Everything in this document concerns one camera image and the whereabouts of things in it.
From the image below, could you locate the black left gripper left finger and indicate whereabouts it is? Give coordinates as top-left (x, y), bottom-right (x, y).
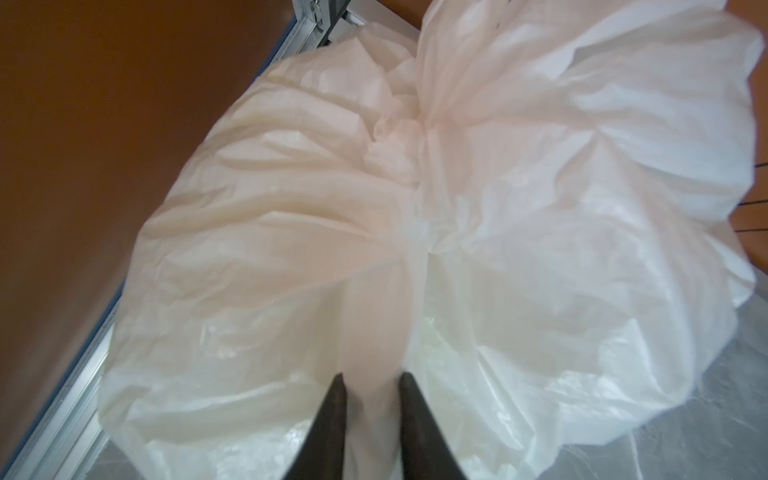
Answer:
top-left (283, 373), bottom-right (348, 480)

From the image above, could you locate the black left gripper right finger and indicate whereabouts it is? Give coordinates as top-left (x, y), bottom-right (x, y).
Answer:
top-left (398, 372), bottom-right (466, 480)

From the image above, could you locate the white plastic bag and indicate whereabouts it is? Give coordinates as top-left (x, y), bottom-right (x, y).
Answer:
top-left (98, 1), bottom-right (764, 479)

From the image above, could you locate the aluminium corner post left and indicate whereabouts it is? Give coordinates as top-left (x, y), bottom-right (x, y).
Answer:
top-left (259, 0), bottom-right (373, 74)

